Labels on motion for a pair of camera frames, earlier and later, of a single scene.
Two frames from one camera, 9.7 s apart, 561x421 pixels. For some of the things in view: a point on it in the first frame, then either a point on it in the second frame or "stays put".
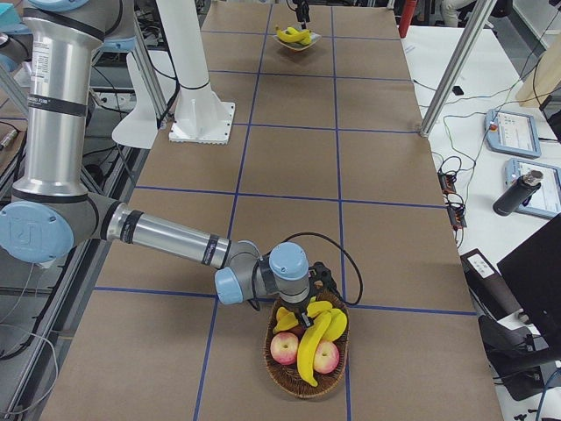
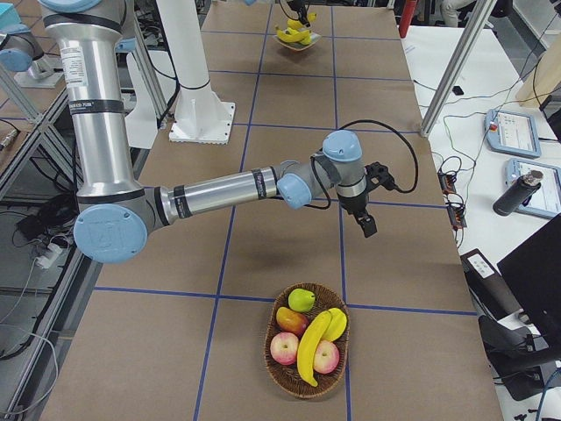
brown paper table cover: (330, 152) stays put
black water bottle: (520, 193) stays put
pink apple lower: (284, 347) stays put
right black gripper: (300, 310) → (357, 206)
